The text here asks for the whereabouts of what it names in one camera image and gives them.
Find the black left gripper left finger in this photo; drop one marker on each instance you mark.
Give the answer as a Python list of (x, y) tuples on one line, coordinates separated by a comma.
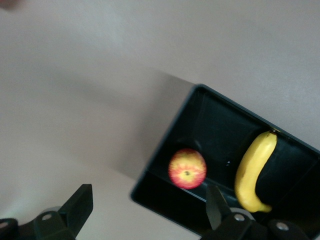
[(75, 212)]

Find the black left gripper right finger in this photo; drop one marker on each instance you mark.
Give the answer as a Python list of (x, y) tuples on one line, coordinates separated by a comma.
[(216, 210)]

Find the yellow banana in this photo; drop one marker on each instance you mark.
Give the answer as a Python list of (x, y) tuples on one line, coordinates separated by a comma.
[(246, 175)]

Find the red yellow apple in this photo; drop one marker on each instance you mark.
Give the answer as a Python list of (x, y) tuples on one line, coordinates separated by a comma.
[(187, 168)]

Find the black plastic box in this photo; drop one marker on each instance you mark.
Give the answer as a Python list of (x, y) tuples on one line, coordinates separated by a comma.
[(220, 130)]

